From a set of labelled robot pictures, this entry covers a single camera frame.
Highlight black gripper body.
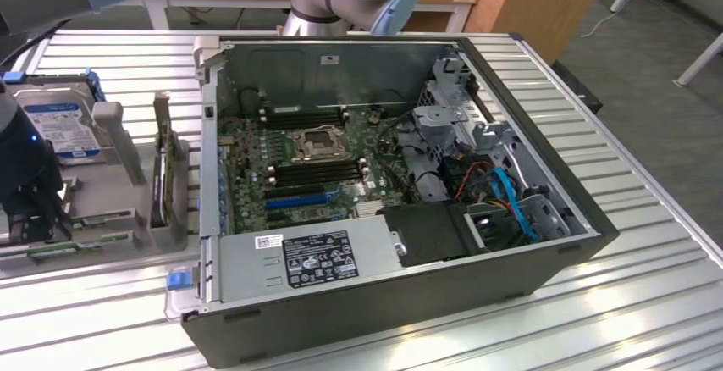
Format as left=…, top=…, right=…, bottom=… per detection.
left=0, top=106, right=64, bottom=215

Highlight green RAM stick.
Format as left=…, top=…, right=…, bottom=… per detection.
left=25, top=244, right=94, bottom=260

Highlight black RAM slot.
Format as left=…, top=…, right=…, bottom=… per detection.
left=274, top=176, right=368, bottom=186
left=272, top=164, right=365, bottom=174
left=264, top=112, right=345, bottom=119
left=262, top=107, right=344, bottom=114
left=265, top=122, right=348, bottom=130
left=270, top=158, right=362, bottom=168
left=273, top=170, right=365, bottom=180
left=264, top=117, right=346, bottom=125

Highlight grey parts rack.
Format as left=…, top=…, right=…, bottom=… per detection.
left=0, top=74, right=193, bottom=270

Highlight hard disk with blue label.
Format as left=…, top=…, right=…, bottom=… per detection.
left=13, top=86, right=104, bottom=168

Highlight grey disk caddy blue clips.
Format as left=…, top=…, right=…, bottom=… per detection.
left=2, top=69, right=108, bottom=105

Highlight green graphics card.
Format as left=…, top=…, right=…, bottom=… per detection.
left=149, top=91, right=190, bottom=226

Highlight blue case latch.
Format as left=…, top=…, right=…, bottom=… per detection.
left=165, top=271, right=194, bottom=292

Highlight grey power supply unit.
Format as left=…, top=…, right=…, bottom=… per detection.
left=217, top=218, right=405, bottom=304

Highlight black expansion slot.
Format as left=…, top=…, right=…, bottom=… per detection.
left=264, top=184, right=326, bottom=201

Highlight blue expansion slot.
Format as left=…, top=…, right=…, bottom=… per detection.
left=264, top=195, right=328, bottom=210

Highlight metal CPU socket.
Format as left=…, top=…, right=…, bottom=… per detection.
left=286, top=127, right=349, bottom=164

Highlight silver chipset heat sink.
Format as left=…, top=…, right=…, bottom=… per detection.
left=353, top=201, right=386, bottom=219

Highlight green motherboard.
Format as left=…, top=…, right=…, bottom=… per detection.
left=217, top=103, right=418, bottom=235

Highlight black open PC case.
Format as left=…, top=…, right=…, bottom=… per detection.
left=162, top=34, right=620, bottom=370

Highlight grey metal disk bay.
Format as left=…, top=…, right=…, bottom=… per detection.
left=409, top=56, right=572, bottom=243

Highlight black box at table edge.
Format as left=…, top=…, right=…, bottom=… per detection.
left=552, top=59, right=603, bottom=114

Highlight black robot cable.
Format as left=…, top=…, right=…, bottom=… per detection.
left=0, top=18, right=74, bottom=66

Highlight red wire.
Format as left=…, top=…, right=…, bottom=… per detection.
left=455, top=162, right=499, bottom=202

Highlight yellow wire bundle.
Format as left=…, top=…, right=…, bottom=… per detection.
left=468, top=199, right=513, bottom=216

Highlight blue flat data wire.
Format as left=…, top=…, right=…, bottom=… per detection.
left=491, top=167, right=541, bottom=243

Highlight white floor cable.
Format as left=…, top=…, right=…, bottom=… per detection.
left=580, top=9, right=617, bottom=38

